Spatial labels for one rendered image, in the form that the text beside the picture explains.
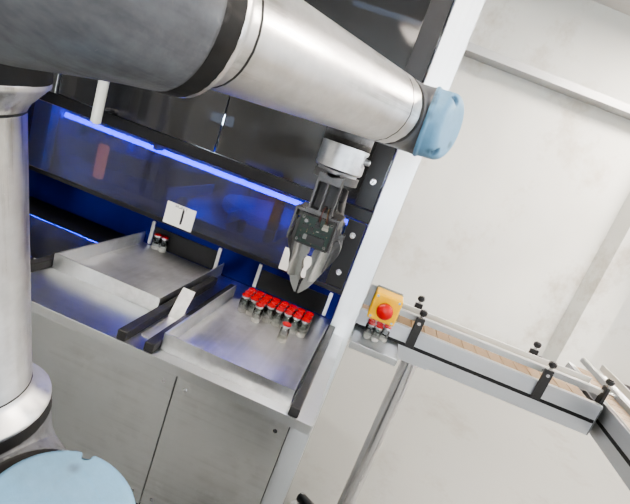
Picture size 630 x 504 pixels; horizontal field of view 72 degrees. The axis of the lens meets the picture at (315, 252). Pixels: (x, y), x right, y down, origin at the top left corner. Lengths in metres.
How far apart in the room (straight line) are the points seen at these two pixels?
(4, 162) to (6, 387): 0.19
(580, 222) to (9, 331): 4.48
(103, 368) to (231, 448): 0.45
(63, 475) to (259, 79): 0.34
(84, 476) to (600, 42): 4.50
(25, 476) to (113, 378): 1.05
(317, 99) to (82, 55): 0.16
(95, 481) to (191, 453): 1.04
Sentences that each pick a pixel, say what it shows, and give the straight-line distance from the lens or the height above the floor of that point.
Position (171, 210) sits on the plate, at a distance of 1.21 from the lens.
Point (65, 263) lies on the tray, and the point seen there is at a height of 0.90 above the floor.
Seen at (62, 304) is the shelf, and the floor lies 0.88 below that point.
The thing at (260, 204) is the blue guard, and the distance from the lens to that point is 1.11.
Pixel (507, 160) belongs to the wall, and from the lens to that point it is 4.23.
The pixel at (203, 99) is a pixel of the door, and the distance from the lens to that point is 1.19.
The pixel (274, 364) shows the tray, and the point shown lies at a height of 0.88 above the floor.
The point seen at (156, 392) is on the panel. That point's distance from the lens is 1.41.
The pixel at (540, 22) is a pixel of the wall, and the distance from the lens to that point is 4.38.
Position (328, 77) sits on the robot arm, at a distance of 0.33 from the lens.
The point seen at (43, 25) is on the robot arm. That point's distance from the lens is 0.23.
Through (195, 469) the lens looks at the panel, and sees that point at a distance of 1.49.
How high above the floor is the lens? 1.33
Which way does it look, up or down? 14 degrees down
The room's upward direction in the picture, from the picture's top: 20 degrees clockwise
